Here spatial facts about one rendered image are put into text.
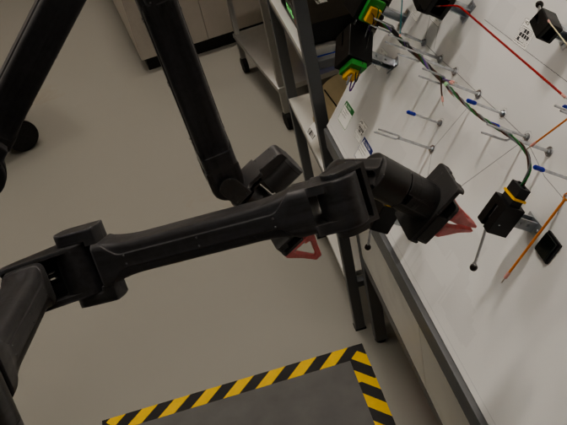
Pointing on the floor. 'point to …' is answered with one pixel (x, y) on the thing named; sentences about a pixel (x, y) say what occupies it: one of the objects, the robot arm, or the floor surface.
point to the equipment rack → (303, 45)
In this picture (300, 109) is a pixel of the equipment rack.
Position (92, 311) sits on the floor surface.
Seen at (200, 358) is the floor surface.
